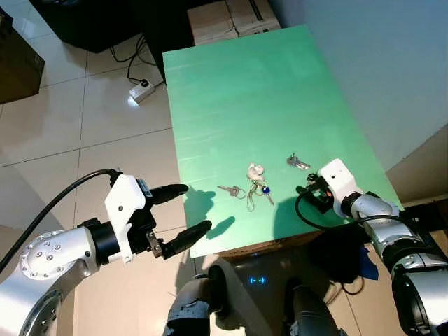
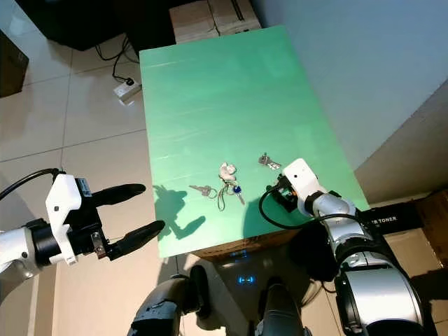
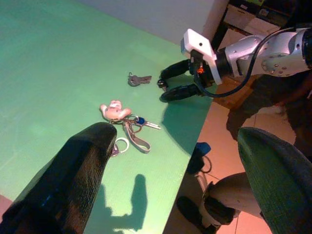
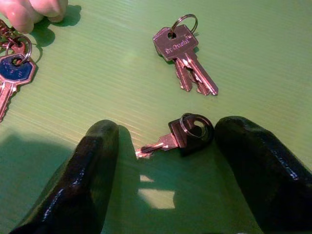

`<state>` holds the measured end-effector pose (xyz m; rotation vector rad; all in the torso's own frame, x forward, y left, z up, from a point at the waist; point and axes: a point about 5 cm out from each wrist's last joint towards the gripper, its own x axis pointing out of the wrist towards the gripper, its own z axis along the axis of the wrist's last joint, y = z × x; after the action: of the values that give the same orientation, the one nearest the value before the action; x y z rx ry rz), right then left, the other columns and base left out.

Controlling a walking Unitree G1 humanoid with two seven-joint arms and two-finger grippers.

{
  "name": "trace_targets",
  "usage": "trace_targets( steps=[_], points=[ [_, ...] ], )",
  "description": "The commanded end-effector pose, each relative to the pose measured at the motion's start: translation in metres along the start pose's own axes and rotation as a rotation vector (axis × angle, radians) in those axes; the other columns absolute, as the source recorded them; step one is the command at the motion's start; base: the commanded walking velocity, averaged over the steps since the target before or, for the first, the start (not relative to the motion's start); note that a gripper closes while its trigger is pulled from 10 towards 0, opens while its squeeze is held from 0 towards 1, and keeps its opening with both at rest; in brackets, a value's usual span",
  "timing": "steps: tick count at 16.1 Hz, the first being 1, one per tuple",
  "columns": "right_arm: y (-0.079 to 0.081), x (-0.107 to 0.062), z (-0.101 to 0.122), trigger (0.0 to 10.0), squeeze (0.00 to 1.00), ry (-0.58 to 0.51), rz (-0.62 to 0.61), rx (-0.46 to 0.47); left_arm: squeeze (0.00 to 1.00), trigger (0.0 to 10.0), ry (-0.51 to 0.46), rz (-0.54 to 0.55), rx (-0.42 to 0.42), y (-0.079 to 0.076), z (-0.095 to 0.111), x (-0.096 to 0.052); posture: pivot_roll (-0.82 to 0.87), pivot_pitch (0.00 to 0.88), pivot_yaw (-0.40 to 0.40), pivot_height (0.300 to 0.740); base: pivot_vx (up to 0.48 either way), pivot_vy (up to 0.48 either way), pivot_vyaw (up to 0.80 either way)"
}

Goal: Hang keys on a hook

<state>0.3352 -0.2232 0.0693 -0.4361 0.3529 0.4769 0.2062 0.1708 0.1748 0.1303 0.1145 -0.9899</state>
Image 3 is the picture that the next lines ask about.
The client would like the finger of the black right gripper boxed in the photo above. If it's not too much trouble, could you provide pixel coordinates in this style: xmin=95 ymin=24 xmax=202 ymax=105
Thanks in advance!
xmin=159 ymin=60 xmax=195 ymax=80
xmin=159 ymin=84 xmax=203 ymax=102

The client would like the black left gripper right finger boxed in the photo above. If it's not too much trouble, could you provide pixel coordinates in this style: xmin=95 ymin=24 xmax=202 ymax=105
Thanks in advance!
xmin=237 ymin=127 xmax=312 ymax=234

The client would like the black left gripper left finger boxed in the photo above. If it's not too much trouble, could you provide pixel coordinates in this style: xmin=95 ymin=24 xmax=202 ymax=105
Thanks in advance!
xmin=0 ymin=122 xmax=117 ymax=234

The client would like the pair of silver keys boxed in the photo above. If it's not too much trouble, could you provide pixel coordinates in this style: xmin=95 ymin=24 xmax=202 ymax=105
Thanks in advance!
xmin=127 ymin=72 xmax=153 ymax=87

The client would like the black metal shelf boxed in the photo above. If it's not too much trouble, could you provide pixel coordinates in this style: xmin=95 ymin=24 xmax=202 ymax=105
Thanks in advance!
xmin=211 ymin=0 xmax=312 ymax=53

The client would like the printed brown cardboard box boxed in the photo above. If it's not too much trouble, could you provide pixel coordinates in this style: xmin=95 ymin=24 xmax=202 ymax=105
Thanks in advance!
xmin=214 ymin=75 xmax=259 ymax=111

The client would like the green table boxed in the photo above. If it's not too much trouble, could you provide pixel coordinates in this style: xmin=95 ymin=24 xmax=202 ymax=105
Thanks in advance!
xmin=0 ymin=0 xmax=217 ymax=234

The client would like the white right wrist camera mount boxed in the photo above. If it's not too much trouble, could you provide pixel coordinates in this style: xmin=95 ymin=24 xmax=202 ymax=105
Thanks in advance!
xmin=180 ymin=28 xmax=224 ymax=85

